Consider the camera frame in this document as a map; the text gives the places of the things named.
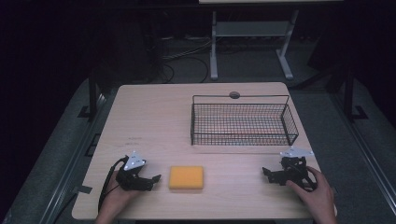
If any black wire basket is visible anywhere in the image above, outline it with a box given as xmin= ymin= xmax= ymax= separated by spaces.
xmin=190 ymin=94 xmax=300 ymax=147

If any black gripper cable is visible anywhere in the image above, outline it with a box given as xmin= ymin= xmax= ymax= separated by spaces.
xmin=97 ymin=156 xmax=130 ymax=215

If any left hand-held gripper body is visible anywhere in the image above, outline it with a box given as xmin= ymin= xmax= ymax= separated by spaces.
xmin=115 ymin=150 xmax=154 ymax=191

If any yellow sponge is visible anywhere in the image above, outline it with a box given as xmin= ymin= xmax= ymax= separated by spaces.
xmin=168 ymin=165 xmax=205 ymax=190

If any grey floor cable bundle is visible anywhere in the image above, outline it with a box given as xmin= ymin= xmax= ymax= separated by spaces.
xmin=162 ymin=35 xmax=219 ymax=61

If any black stand post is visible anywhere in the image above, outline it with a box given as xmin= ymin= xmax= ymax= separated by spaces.
xmin=342 ymin=69 xmax=370 ymax=123
xmin=78 ymin=69 xmax=101 ymax=121

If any black floor cable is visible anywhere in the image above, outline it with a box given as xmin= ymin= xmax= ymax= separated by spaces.
xmin=160 ymin=56 xmax=210 ymax=84

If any grey tape strip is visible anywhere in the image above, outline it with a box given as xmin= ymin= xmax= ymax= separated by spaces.
xmin=72 ymin=185 xmax=93 ymax=195

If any white metal stand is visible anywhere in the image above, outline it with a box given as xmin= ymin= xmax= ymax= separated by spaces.
xmin=209 ymin=8 xmax=300 ymax=81

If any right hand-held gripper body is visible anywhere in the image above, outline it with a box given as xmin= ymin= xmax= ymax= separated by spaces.
xmin=278 ymin=147 xmax=318 ymax=191

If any person's right hand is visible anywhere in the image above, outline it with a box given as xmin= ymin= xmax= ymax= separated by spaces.
xmin=285 ymin=165 xmax=336 ymax=218

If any grey metal rail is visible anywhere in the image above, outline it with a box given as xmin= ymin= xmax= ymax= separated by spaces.
xmin=330 ymin=92 xmax=396 ymax=216
xmin=38 ymin=92 xmax=108 ymax=224

